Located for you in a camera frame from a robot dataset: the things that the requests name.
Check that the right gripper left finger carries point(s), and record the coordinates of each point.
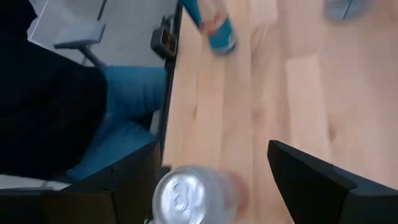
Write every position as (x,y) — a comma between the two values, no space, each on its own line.
(77,205)

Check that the blue silver Red Bull can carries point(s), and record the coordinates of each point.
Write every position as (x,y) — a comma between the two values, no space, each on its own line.
(220,37)

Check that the peach can silver top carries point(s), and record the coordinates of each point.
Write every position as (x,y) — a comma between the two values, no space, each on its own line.
(186,199)

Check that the person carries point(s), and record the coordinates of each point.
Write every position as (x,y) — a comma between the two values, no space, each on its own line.
(46,109)

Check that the white blue Celsius can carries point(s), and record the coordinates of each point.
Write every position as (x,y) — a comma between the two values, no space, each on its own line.
(345,9)

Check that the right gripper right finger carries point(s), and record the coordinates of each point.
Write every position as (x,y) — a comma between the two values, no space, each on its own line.
(326,199)

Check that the black clamp bracket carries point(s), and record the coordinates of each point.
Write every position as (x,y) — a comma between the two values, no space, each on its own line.
(163,40)

